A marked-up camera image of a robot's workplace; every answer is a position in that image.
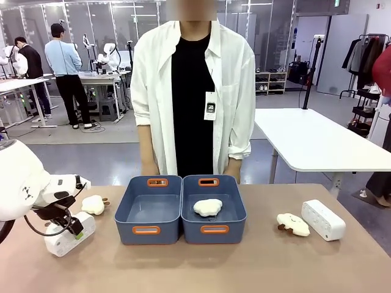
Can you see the wooden shoe rack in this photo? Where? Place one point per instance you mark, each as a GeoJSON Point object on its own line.
{"type": "Point", "coordinates": [270, 82]}

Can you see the white digital clock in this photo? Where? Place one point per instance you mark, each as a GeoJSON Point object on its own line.
{"type": "Point", "coordinates": [65, 242]}
{"type": "Point", "coordinates": [323, 219]}

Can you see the cream sheep plush toy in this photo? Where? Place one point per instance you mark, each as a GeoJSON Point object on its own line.
{"type": "Point", "coordinates": [93, 204]}
{"type": "Point", "coordinates": [293, 225]}
{"type": "Point", "coordinates": [207, 207]}

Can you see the man in light blue shirt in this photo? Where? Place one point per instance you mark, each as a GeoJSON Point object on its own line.
{"type": "Point", "coordinates": [65, 70]}

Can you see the black utility cart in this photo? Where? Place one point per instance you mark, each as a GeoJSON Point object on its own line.
{"type": "Point", "coordinates": [365, 110]}

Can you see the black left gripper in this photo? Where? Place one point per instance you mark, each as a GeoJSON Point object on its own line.
{"type": "Point", "coordinates": [52, 210]}

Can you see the clothes rack with coats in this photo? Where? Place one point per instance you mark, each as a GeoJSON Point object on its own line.
{"type": "Point", "coordinates": [363, 58]}

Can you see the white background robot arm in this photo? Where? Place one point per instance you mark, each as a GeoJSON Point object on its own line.
{"type": "Point", "coordinates": [108, 55]}
{"type": "Point", "coordinates": [9, 58]}

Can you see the white id badge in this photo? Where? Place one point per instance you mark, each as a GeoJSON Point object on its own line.
{"type": "Point", "coordinates": [210, 105]}

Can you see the person in red top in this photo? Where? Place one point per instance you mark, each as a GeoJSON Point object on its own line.
{"type": "Point", "coordinates": [383, 73]}

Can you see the black tripod stand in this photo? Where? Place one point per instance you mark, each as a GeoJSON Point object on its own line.
{"type": "Point", "coordinates": [311, 73]}

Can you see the white side table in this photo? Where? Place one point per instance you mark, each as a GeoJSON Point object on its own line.
{"type": "Point", "coordinates": [317, 140]}

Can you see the person in white shirt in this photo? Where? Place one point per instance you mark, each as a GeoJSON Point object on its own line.
{"type": "Point", "coordinates": [192, 91]}

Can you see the white background workbench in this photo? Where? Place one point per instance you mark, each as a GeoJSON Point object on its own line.
{"type": "Point", "coordinates": [100, 79]}

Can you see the person's left hand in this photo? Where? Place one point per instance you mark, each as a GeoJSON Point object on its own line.
{"type": "Point", "coordinates": [234, 178]}

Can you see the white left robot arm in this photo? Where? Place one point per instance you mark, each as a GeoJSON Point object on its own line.
{"type": "Point", "coordinates": [18, 180]}

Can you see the person's left forearm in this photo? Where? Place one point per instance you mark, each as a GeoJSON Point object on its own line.
{"type": "Point", "coordinates": [234, 166]}

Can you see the man in black vest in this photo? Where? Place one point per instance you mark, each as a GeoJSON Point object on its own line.
{"type": "Point", "coordinates": [30, 67]}

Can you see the white background desk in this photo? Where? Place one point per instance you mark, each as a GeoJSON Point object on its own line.
{"type": "Point", "coordinates": [21, 91]}

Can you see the person's right hand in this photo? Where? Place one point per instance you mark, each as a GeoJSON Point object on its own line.
{"type": "Point", "coordinates": [150, 171]}

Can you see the grey plastic stool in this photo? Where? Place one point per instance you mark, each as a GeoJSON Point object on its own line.
{"type": "Point", "coordinates": [108, 110]}

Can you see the person's right forearm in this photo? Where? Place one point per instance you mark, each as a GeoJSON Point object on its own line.
{"type": "Point", "coordinates": [147, 146]}

